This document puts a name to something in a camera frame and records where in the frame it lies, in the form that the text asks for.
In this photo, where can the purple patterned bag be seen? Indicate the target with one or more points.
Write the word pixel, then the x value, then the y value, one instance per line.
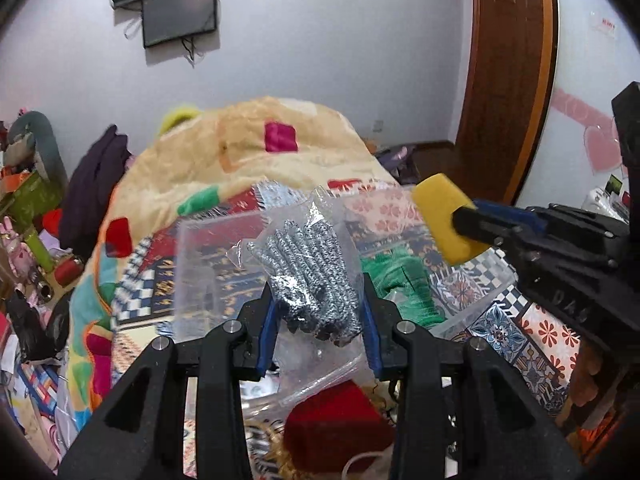
pixel 395 162

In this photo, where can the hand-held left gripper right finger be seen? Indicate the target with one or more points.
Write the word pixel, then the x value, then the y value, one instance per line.
pixel 372 342

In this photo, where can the bag of steel wool scourers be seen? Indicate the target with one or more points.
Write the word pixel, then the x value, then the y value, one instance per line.
pixel 305 270

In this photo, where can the yellow sponge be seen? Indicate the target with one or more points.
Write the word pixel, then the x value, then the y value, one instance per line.
pixel 445 220

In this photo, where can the grey plush toy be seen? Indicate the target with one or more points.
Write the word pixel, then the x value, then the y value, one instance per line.
pixel 42 142

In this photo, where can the green cardboard box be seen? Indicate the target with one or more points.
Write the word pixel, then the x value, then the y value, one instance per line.
pixel 30 195

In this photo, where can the wall socket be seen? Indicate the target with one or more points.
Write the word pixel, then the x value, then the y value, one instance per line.
pixel 379 125

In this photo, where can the dark purple garment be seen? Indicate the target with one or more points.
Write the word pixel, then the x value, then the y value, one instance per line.
pixel 95 180

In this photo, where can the white wall sign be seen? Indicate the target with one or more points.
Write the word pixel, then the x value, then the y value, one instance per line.
pixel 602 22

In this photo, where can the wall-mounted flat screen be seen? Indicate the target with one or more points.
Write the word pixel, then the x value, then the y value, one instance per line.
pixel 180 15

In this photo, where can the red can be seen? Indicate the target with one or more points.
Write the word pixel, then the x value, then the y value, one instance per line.
pixel 67 272

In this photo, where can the patterned patchwork bed sheet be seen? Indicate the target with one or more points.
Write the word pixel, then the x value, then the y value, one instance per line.
pixel 510 332

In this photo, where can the brown wooden door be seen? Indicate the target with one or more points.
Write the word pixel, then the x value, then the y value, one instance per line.
pixel 505 85

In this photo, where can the yellow-green plush toy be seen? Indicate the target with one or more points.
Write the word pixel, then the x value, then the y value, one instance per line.
pixel 177 115

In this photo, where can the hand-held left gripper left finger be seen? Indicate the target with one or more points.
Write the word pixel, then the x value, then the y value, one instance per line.
pixel 265 332

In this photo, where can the brown wooden furniture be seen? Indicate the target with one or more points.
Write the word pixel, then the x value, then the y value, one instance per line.
pixel 595 400

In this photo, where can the yellow patchwork blanket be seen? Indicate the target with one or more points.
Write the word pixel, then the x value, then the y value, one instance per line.
pixel 210 150

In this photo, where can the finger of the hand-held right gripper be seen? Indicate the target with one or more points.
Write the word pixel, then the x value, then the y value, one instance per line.
pixel 505 214
pixel 477 227

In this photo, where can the clear plastic box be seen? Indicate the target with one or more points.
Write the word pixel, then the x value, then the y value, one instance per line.
pixel 475 305
pixel 210 270

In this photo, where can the red knitted scourer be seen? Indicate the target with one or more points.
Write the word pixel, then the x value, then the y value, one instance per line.
pixel 335 425

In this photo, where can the green knitted scourer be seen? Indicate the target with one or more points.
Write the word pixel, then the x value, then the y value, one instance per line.
pixel 400 282

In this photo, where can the black bag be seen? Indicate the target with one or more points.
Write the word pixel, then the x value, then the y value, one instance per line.
pixel 30 330

